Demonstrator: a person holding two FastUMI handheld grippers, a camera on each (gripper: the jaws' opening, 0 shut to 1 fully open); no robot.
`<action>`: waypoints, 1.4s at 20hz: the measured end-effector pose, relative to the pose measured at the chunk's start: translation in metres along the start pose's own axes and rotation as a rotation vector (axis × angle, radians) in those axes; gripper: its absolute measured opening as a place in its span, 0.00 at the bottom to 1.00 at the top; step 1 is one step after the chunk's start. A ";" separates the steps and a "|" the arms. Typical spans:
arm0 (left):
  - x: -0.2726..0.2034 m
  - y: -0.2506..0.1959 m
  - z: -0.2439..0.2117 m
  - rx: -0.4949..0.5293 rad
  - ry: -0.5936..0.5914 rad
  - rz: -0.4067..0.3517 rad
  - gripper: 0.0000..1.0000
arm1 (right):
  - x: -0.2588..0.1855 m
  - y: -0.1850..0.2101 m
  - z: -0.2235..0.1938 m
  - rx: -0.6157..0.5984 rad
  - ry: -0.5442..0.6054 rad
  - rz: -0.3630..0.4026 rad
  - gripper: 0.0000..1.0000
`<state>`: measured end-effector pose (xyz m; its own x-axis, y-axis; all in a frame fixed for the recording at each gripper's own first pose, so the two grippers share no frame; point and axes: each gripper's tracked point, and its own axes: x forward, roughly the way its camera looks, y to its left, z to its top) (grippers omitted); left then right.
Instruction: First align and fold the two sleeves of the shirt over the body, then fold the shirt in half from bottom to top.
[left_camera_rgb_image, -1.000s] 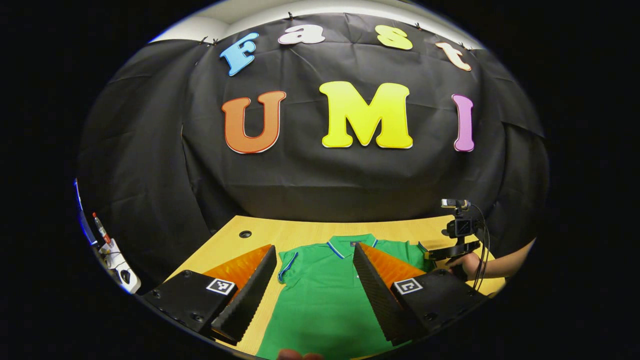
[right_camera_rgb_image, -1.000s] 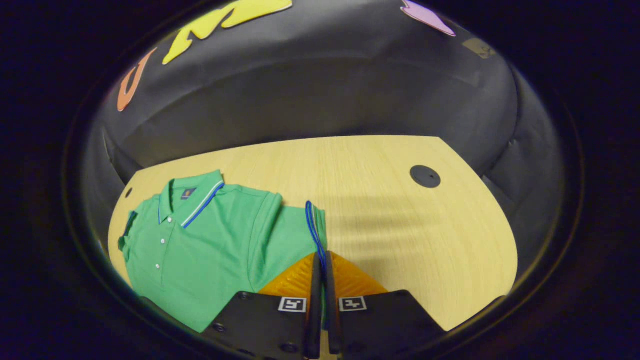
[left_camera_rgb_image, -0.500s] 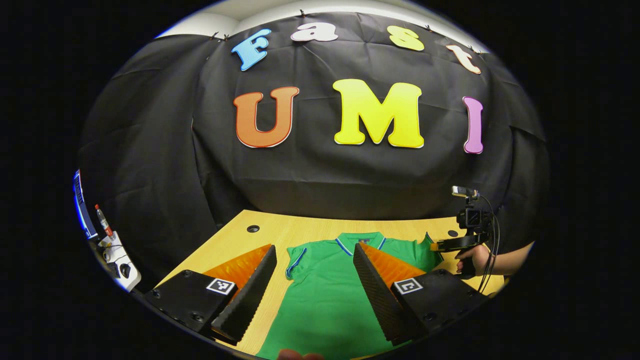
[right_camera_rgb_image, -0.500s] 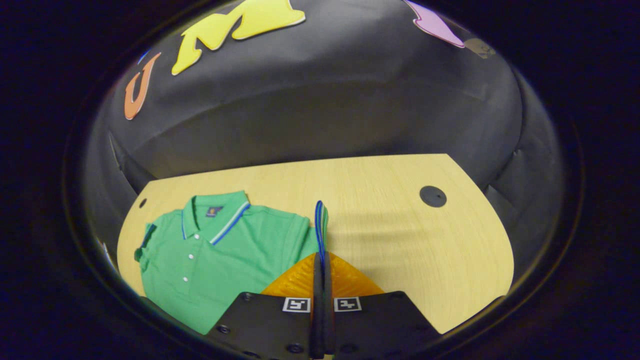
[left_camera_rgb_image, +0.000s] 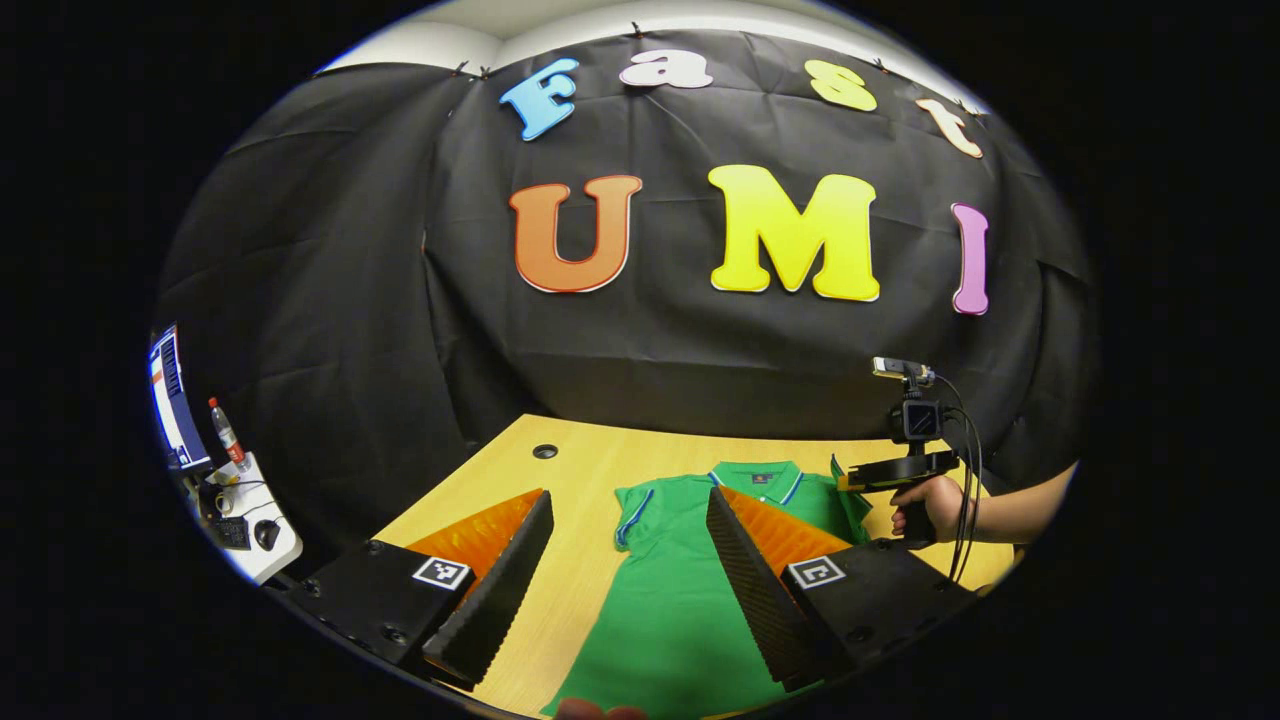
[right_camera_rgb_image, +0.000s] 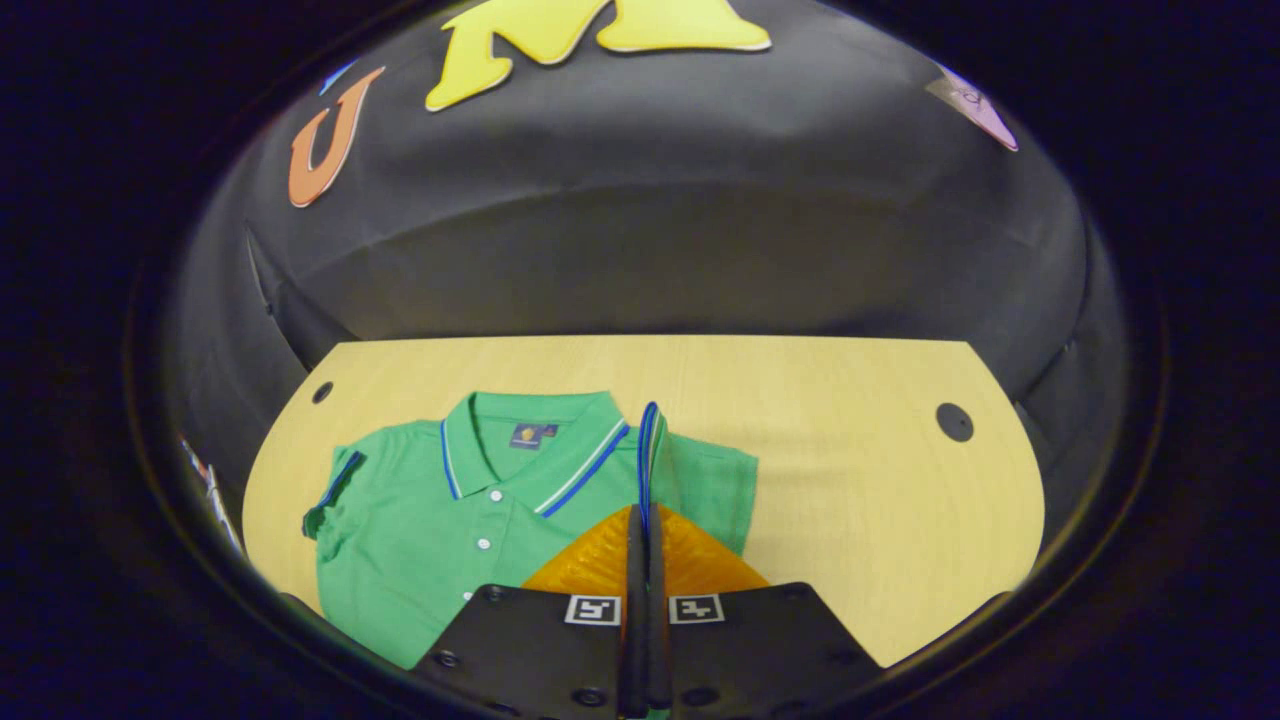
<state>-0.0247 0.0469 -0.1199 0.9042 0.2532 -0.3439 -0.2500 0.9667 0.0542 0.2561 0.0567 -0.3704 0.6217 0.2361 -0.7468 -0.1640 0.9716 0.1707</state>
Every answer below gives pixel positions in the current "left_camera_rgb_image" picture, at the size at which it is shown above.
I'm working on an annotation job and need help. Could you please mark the red capped plastic bottle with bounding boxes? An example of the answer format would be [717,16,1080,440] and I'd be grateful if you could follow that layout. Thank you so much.
[207,397,251,473]

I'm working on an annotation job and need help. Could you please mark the black cable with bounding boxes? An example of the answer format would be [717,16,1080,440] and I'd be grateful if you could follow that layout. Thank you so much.
[932,375,986,586]

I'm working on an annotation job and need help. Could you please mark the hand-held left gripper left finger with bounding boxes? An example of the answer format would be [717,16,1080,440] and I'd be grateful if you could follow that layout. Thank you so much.
[270,488,556,691]

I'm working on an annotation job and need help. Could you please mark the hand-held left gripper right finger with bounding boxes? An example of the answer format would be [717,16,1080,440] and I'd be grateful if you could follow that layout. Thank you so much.
[705,487,986,693]

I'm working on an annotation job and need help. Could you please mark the white side table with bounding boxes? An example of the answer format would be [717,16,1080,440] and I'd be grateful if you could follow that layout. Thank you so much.
[185,452,304,586]

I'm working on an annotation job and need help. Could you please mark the blue and white screen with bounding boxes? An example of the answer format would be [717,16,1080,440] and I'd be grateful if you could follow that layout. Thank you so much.
[148,325,213,471]

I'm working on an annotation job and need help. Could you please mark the green T-shirt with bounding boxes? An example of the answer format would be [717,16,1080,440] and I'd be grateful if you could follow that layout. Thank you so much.
[540,460,873,720]

